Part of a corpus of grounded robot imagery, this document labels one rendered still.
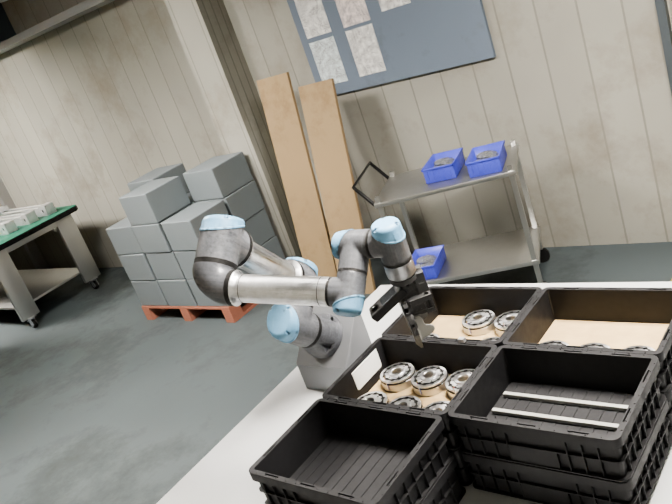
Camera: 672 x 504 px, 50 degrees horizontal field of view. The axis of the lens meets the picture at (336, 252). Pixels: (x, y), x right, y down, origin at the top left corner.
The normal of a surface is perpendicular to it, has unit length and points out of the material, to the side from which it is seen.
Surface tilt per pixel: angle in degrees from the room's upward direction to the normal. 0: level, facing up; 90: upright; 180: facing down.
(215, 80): 90
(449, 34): 90
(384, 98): 90
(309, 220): 81
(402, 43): 90
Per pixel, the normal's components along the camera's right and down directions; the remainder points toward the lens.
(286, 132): -0.60, 0.32
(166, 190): 0.76, -0.04
